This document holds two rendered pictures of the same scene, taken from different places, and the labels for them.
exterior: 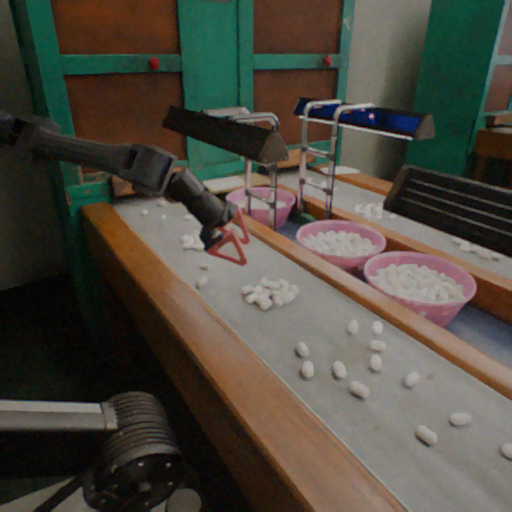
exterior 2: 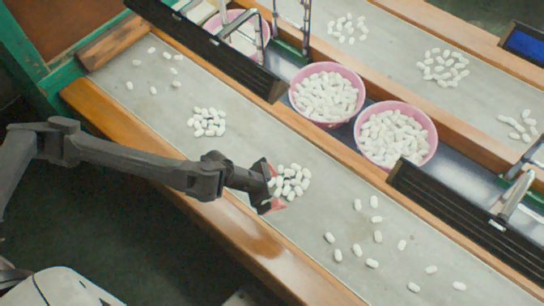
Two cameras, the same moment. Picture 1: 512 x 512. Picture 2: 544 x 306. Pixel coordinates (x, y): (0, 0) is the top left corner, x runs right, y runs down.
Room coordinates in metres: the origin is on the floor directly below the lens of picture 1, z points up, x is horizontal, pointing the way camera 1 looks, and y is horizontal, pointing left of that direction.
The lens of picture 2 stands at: (0.24, 0.14, 1.96)
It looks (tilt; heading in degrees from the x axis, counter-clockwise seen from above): 59 degrees down; 346
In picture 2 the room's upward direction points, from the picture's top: 3 degrees counter-clockwise
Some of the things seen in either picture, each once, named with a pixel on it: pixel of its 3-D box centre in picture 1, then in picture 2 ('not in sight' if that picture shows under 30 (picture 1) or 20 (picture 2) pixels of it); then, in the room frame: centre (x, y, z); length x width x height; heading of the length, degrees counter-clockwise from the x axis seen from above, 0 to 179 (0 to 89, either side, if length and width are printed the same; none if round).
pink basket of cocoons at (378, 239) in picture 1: (338, 250); (325, 99); (1.12, -0.27, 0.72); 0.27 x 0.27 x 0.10
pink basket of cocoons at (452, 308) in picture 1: (414, 290); (392, 141); (0.88, -0.42, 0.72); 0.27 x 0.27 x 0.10
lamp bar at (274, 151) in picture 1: (213, 128); (198, 35); (1.19, 0.11, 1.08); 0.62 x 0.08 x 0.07; 32
